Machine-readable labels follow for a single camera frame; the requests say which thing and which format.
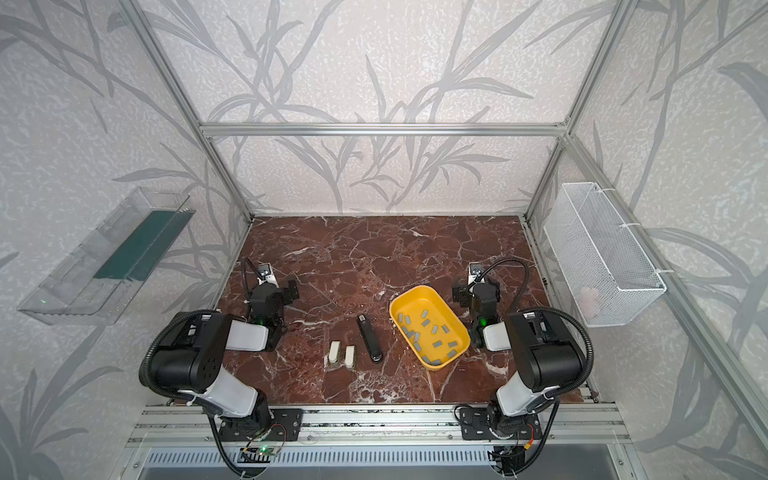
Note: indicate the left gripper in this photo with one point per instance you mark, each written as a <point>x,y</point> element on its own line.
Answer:
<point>279,291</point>

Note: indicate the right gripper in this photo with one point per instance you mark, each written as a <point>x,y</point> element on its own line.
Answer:
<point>474,293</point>

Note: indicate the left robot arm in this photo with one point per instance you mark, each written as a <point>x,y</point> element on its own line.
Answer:
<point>186,361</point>

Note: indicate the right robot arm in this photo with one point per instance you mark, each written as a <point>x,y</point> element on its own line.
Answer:
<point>552,353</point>

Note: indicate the yellow plastic tray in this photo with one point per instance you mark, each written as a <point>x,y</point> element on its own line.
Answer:
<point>406,313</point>

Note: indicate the green circuit board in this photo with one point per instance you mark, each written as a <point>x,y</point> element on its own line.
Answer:
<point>258,454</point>

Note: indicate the white wire basket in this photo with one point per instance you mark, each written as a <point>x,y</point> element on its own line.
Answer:
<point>609,275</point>

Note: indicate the clear plastic wall shelf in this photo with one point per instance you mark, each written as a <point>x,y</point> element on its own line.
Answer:
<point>95,283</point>

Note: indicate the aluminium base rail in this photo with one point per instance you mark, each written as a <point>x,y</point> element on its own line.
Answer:
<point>360,435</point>

